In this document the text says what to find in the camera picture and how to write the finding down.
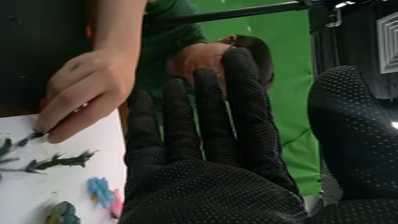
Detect black pole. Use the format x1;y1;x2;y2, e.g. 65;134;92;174
142;0;317;27

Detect green sprig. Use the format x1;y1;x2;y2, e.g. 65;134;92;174
0;130;47;159
21;149;99;175

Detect person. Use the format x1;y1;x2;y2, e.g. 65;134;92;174
33;0;277;145

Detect white sheet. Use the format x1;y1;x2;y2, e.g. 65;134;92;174
0;108;129;224

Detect dark mat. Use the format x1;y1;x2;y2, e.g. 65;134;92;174
0;0;94;118

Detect grey green flower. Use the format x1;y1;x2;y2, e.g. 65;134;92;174
44;200;81;224

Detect pink flower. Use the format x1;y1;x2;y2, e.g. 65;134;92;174
108;188;126;220

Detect blue flower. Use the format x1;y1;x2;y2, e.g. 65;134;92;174
86;176;117;210

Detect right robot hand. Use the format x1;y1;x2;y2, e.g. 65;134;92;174
117;46;398;224

